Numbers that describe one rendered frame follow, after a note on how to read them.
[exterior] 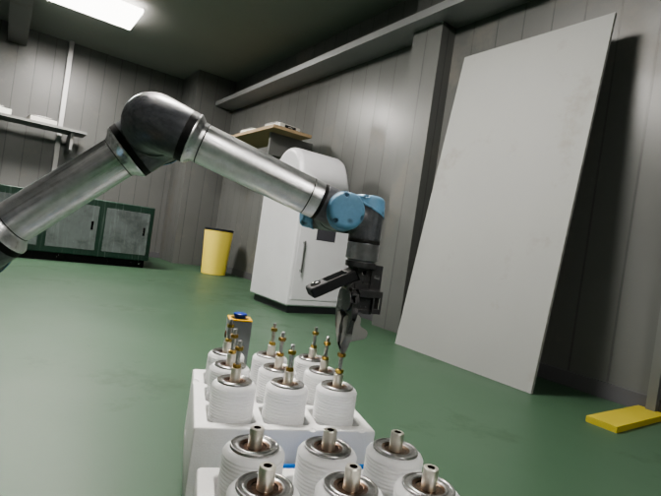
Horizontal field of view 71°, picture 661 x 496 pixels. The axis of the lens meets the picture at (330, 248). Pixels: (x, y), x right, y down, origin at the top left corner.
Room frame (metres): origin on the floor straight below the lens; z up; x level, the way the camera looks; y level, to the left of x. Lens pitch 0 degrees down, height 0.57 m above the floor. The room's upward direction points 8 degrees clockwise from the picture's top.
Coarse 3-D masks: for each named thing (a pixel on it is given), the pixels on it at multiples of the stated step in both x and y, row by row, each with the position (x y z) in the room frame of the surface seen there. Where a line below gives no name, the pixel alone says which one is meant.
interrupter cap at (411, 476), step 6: (408, 474) 0.68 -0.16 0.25; (414, 474) 0.69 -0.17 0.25; (420, 474) 0.69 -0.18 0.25; (402, 480) 0.66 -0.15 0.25; (408, 480) 0.67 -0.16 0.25; (414, 480) 0.67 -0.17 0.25; (420, 480) 0.68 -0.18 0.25; (438, 480) 0.68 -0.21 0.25; (444, 480) 0.68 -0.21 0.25; (408, 486) 0.65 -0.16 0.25; (414, 486) 0.66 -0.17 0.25; (420, 486) 0.66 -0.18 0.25; (438, 486) 0.67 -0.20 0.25; (444, 486) 0.67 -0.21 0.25; (450, 486) 0.67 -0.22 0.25; (414, 492) 0.64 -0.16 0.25; (420, 492) 0.64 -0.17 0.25; (426, 492) 0.65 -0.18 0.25; (432, 492) 0.65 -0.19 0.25; (438, 492) 0.65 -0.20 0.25; (444, 492) 0.65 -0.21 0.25; (450, 492) 0.65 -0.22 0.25
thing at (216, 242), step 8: (208, 232) 5.67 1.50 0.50; (216, 232) 5.64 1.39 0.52; (224, 232) 5.67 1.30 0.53; (232, 232) 5.79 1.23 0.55; (208, 240) 5.66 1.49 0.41; (216, 240) 5.64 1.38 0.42; (224, 240) 5.68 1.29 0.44; (208, 248) 5.66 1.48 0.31; (216, 248) 5.65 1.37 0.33; (224, 248) 5.70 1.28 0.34; (208, 256) 5.66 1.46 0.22; (216, 256) 5.66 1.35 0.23; (224, 256) 5.72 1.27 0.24; (208, 264) 5.66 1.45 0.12; (216, 264) 5.67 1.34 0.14; (224, 264) 5.75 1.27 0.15; (208, 272) 5.66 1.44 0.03; (216, 272) 5.68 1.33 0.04; (224, 272) 5.78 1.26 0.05
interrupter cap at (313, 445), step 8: (312, 440) 0.76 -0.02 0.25; (320, 440) 0.76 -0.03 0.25; (336, 440) 0.77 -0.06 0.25; (312, 448) 0.73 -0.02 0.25; (320, 448) 0.74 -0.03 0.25; (336, 448) 0.75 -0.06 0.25; (344, 448) 0.74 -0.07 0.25; (320, 456) 0.71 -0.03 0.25; (328, 456) 0.71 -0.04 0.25; (336, 456) 0.71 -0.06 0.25; (344, 456) 0.72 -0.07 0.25
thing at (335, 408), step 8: (320, 384) 1.08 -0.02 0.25; (320, 392) 1.05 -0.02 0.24; (328, 392) 1.04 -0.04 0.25; (336, 392) 1.04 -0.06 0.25; (344, 392) 1.04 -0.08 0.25; (352, 392) 1.06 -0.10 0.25; (320, 400) 1.04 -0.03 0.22; (328, 400) 1.03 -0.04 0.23; (336, 400) 1.03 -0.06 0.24; (344, 400) 1.03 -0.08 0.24; (352, 400) 1.05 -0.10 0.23; (320, 408) 1.04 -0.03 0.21; (328, 408) 1.03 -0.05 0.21; (336, 408) 1.03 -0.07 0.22; (344, 408) 1.04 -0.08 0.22; (352, 408) 1.05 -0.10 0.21; (312, 416) 1.07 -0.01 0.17; (320, 416) 1.04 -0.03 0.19; (328, 416) 1.03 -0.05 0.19; (336, 416) 1.03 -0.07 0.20; (344, 416) 1.04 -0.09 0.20; (352, 416) 1.06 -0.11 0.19; (320, 424) 1.04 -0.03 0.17; (328, 424) 1.03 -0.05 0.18; (336, 424) 1.03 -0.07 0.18; (344, 424) 1.04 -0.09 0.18
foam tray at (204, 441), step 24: (192, 384) 1.20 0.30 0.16; (192, 408) 1.05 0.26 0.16; (312, 408) 1.11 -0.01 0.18; (192, 432) 0.93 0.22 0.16; (216, 432) 0.93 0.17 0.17; (240, 432) 0.94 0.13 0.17; (264, 432) 0.95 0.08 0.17; (288, 432) 0.97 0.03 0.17; (312, 432) 0.98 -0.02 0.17; (360, 432) 1.02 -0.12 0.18; (192, 456) 0.91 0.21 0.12; (216, 456) 0.93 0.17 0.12; (288, 456) 0.97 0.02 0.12; (360, 456) 1.02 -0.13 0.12; (192, 480) 0.92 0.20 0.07
